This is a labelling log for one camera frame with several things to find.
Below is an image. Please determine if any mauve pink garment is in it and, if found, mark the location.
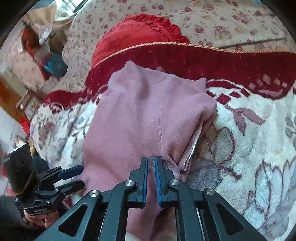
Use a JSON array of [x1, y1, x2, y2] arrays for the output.
[[78, 60, 218, 241]]

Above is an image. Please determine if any person's left hand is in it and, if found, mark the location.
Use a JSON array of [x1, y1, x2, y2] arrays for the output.
[[23, 211, 59, 228]]

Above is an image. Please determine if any red and white floral blanket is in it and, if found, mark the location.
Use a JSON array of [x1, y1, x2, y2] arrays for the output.
[[30, 42, 295, 240]]

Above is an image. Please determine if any teal plastic bag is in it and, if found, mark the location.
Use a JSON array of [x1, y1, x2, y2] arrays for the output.
[[43, 52, 68, 78]]

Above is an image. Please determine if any cluttered side table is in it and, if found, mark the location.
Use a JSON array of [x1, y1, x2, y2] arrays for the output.
[[6, 25, 61, 93]]

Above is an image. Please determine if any beige curtain cloth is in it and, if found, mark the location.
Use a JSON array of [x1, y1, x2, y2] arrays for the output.
[[24, 1, 76, 55]]

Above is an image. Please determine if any red frilled pillow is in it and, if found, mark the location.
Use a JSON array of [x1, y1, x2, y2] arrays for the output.
[[91, 14, 190, 68]]

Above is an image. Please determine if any beige floral bed sheet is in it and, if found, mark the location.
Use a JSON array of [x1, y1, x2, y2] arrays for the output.
[[56, 0, 295, 92]]

